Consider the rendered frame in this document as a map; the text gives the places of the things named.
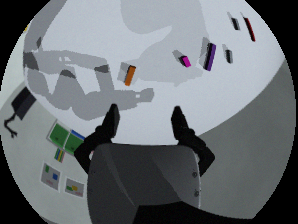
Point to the orange rod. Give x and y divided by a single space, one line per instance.
130 75

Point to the small magenta block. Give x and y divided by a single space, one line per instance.
186 61

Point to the purple rod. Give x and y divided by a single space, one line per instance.
210 57

